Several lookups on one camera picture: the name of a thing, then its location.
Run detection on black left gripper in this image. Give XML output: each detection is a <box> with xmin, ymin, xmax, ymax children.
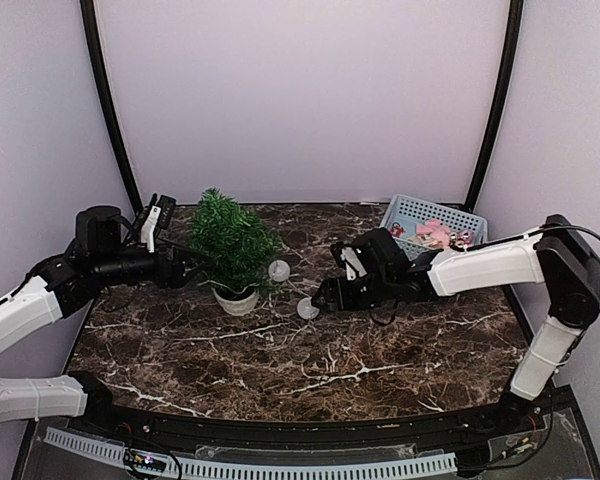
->
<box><xmin>94</xmin><ymin>236</ymin><xmax>211</xmax><ymax>290</ymax></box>

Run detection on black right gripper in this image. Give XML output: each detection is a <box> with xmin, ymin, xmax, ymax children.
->
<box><xmin>311</xmin><ymin>270</ymin><xmax>395</xmax><ymax>314</ymax></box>

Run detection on white ball fairy light string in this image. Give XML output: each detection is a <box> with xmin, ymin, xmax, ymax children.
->
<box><xmin>264</xmin><ymin>258</ymin><xmax>331</xmax><ymax>346</ymax></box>

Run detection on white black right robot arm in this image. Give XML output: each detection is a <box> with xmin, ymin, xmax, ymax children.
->
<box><xmin>310</xmin><ymin>214</ymin><xmax>600</xmax><ymax>434</ymax></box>

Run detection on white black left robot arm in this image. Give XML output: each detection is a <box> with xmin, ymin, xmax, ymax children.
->
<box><xmin>0</xmin><ymin>197</ymin><xmax>209</xmax><ymax>436</ymax></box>

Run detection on small green christmas tree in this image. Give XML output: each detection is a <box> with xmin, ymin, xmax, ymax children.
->
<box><xmin>190</xmin><ymin>188</ymin><xmax>282</xmax><ymax>300</ymax></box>

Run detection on white tree pot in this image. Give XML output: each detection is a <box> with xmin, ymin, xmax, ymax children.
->
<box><xmin>212</xmin><ymin>289</ymin><xmax>259</xmax><ymax>317</ymax></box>

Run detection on red ornament tag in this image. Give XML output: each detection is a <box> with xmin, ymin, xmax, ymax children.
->
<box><xmin>389</xmin><ymin>223</ymin><xmax>405</xmax><ymax>238</ymax></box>

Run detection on blue plastic basket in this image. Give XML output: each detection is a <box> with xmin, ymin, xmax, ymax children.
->
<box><xmin>380</xmin><ymin>194</ymin><xmax>488</xmax><ymax>259</ymax></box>

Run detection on pink bow ornaments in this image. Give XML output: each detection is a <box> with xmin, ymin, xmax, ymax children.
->
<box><xmin>411</xmin><ymin>219</ymin><xmax>474</xmax><ymax>249</ymax></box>

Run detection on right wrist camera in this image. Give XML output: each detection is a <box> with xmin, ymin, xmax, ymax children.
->
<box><xmin>330</xmin><ymin>242</ymin><xmax>367</xmax><ymax>281</ymax></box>

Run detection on perforated cable duct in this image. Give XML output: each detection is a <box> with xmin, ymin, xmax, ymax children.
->
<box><xmin>43</xmin><ymin>427</ymin><xmax>457</xmax><ymax>479</ymax></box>

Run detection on black front rail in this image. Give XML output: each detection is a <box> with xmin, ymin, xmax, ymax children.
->
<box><xmin>62</xmin><ymin>402</ymin><xmax>551</xmax><ymax>451</ymax></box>

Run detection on left black frame post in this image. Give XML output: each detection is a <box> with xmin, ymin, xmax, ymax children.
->
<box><xmin>79</xmin><ymin>0</ymin><xmax>143</xmax><ymax>213</ymax></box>

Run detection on black frame post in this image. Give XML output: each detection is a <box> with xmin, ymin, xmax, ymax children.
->
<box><xmin>79</xmin><ymin>0</ymin><xmax>143</xmax><ymax>213</ymax></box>
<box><xmin>463</xmin><ymin>0</ymin><xmax>525</xmax><ymax>212</ymax></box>

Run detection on right black frame post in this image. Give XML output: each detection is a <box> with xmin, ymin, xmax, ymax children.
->
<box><xmin>463</xmin><ymin>0</ymin><xmax>525</xmax><ymax>212</ymax></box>

